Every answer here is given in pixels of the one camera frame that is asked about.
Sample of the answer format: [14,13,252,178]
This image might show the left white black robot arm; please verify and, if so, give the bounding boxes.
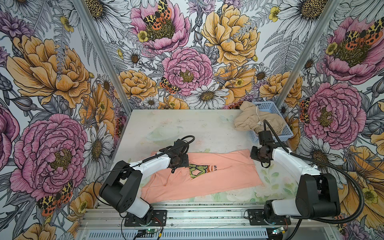
[99,135,195,226]

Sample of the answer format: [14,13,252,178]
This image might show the light blue plastic basket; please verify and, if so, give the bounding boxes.
[252,101,294,142]

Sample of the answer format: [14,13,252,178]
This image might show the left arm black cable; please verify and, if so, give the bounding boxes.
[92,134,196,208]

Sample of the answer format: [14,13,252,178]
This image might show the white vented cable duct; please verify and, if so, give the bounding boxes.
[82,228,268,240]

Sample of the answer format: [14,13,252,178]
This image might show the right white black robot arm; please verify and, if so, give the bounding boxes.
[251,130,341,223]

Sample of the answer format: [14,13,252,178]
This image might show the beige drawstring shorts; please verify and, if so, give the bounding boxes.
[234,101,272,133]

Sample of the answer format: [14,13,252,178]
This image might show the aluminium corner post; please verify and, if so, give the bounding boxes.
[74,1,133,118]
[275,0,342,108]

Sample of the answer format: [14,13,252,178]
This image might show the right aluminium corner post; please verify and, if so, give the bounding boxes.
[275,0,342,108]

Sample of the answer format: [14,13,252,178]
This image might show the left aluminium corner post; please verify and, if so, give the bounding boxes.
[74,1,133,118]

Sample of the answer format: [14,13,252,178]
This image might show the aluminium rail frame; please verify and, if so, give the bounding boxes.
[78,201,336,230]

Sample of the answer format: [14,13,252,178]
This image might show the green circuit board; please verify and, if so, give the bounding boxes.
[135,229,163,238]

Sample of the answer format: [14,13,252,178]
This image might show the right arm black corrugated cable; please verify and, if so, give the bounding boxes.
[263,119,366,240]

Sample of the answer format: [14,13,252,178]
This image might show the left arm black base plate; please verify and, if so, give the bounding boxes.
[124,210,168,227]

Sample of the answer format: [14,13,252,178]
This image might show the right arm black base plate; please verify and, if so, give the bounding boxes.
[244,209,292,226]

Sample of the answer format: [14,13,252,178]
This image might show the peach graphic t-shirt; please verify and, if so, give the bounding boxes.
[141,150,262,204]

